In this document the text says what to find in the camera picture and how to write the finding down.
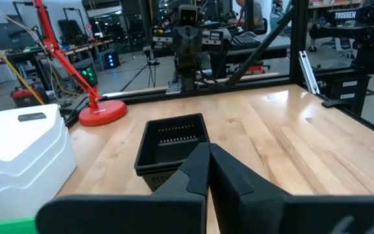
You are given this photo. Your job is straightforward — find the red floor machine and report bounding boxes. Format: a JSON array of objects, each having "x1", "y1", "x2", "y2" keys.
[{"x1": 10, "y1": 84, "x2": 51, "y2": 109}]

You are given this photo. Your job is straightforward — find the black stand with white labels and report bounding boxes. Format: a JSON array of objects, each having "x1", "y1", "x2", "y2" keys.
[{"x1": 313, "y1": 64, "x2": 374, "y2": 118}]

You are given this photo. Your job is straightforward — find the black aluminium table frame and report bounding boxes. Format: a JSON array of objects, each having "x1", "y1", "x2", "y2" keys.
[{"x1": 64, "y1": 0, "x2": 374, "y2": 144}]

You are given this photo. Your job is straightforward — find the wooden workbench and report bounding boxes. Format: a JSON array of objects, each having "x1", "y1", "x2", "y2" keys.
[{"x1": 6, "y1": 38, "x2": 114, "y2": 66}]

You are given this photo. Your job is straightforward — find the silver aluminium bar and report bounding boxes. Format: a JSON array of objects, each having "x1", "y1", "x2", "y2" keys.
[{"x1": 298, "y1": 49, "x2": 321, "y2": 96}]

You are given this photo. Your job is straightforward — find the yellow hanging cable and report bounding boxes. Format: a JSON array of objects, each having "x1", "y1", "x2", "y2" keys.
[{"x1": 0, "y1": 25, "x2": 46, "y2": 105}]

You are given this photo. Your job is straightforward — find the green-lit computer case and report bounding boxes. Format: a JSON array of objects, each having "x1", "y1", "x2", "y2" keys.
[{"x1": 75, "y1": 57, "x2": 99, "y2": 88}]

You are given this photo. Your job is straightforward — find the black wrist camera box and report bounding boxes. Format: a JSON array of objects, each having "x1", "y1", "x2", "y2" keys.
[{"x1": 177, "y1": 4, "x2": 199, "y2": 27}]

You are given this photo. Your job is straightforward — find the black keyboard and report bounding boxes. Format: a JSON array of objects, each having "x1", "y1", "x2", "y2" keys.
[{"x1": 230, "y1": 32, "x2": 262, "y2": 52}]

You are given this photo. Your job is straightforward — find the white plastic basket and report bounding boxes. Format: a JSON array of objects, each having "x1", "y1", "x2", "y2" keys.
[
  {"x1": 0, "y1": 152, "x2": 78, "y2": 225},
  {"x1": 0, "y1": 128, "x2": 74, "y2": 196},
  {"x1": 0, "y1": 103, "x2": 68, "y2": 163}
]

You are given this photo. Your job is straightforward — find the black tripod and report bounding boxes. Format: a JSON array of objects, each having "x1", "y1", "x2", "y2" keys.
[{"x1": 142, "y1": 44, "x2": 161, "y2": 89}]

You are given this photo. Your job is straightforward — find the person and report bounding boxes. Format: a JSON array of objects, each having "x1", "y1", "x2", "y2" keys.
[{"x1": 234, "y1": 0, "x2": 266, "y2": 33}]

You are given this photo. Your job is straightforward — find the red desk lamp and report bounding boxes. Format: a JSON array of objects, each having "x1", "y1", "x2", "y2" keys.
[{"x1": 32, "y1": 0, "x2": 129, "y2": 127}]

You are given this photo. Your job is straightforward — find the blue-lit computer case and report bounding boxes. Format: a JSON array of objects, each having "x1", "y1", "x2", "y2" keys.
[{"x1": 104, "y1": 49, "x2": 121, "y2": 70}]

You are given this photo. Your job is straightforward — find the black plastic basket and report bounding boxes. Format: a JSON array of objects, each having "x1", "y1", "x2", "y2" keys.
[
  {"x1": 134, "y1": 164, "x2": 183, "y2": 178},
  {"x1": 134, "y1": 112, "x2": 211, "y2": 173},
  {"x1": 138, "y1": 168, "x2": 183, "y2": 193}
]

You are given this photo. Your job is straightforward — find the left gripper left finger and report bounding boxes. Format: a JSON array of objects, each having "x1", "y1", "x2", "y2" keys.
[{"x1": 150, "y1": 141, "x2": 212, "y2": 198}]

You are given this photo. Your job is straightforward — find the green plastic basket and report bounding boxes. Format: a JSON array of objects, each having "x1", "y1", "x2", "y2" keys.
[{"x1": 0, "y1": 216, "x2": 38, "y2": 234}]

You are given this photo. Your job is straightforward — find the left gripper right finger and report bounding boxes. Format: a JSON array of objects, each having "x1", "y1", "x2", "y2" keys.
[{"x1": 208, "y1": 143, "x2": 293, "y2": 234}]

